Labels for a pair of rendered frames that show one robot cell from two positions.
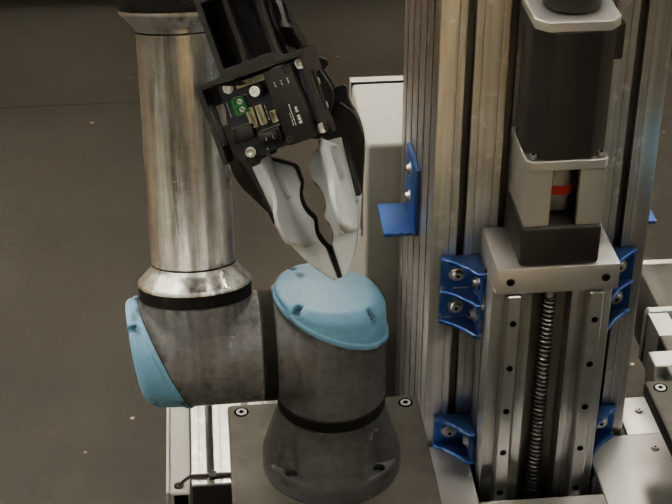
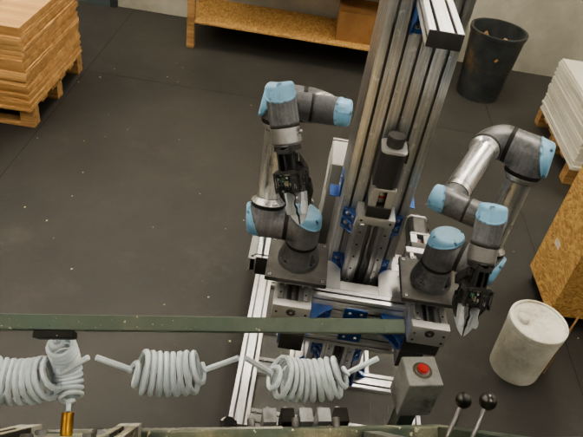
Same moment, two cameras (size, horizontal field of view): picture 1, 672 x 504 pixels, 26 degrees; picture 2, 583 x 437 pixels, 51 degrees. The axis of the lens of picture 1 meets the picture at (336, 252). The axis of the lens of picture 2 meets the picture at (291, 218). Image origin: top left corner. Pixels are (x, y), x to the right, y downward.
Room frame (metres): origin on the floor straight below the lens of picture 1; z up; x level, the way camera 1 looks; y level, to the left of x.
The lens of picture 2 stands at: (-0.43, -0.07, 2.57)
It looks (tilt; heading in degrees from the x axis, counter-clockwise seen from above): 39 degrees down; 4
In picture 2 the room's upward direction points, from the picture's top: 10 degrees clockwise
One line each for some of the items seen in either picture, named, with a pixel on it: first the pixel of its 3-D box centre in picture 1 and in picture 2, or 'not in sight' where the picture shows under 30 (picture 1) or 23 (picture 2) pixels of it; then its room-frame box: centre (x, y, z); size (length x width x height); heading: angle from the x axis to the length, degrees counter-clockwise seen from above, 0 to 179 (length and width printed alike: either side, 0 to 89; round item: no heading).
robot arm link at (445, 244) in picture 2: not in sight; (444, 247); (1.29, -0.49, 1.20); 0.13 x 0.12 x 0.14; 70
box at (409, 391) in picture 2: not in sight; (415, 386); (0.96, -0.49, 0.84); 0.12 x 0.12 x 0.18; 16
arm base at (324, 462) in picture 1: (331, 425); (299, 249); (1.25, 0.01, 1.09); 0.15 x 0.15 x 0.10
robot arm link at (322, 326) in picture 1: (324, 337); (302, 225); (1.25, 0.01, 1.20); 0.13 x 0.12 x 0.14; 97
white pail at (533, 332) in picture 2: not in sight; (531, 337); (1.93, -1.24, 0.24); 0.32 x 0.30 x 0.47; 95
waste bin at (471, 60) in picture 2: not in sight; (488, 61); (5.28, -1.22, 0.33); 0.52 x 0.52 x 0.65
